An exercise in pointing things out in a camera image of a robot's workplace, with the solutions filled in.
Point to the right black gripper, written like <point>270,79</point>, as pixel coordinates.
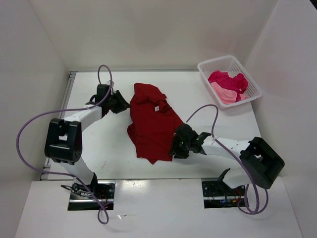
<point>179,143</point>

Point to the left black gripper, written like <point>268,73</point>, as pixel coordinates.
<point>119,101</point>

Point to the dark red t-shirt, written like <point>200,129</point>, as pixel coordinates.
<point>154,123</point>

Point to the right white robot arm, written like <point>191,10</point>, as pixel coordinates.
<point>261,165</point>

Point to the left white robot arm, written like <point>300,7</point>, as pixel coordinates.
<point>64,138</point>

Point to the light pink t-shirt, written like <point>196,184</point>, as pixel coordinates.
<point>228,96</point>

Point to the magenta t-shirt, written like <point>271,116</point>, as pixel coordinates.
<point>237,83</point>

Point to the white plastic basket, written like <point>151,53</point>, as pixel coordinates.
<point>233,67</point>

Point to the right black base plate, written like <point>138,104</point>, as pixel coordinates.
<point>218,195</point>

